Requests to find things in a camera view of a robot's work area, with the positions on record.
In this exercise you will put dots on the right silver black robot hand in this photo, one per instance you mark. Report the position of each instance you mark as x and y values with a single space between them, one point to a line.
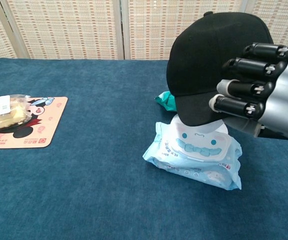
284 100

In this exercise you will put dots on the black baseball cap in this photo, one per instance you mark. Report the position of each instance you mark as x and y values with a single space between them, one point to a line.
196 62

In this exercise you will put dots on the light blue wet wipes pack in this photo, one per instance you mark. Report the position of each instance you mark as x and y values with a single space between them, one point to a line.
196 170

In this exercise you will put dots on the green plastic packet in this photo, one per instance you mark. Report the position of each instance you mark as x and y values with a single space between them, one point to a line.
167 101

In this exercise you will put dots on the blue velvet table cloth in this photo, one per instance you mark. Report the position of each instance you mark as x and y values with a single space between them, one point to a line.
96 187

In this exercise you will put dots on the woven bamboo folding screen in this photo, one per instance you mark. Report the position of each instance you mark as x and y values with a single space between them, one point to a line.
71 25

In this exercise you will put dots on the pink cartoon mouse pad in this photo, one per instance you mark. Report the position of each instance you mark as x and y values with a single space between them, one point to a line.
46 125

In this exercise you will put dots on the clear wrapped bread snack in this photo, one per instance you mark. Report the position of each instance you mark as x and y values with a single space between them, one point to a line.
6 117

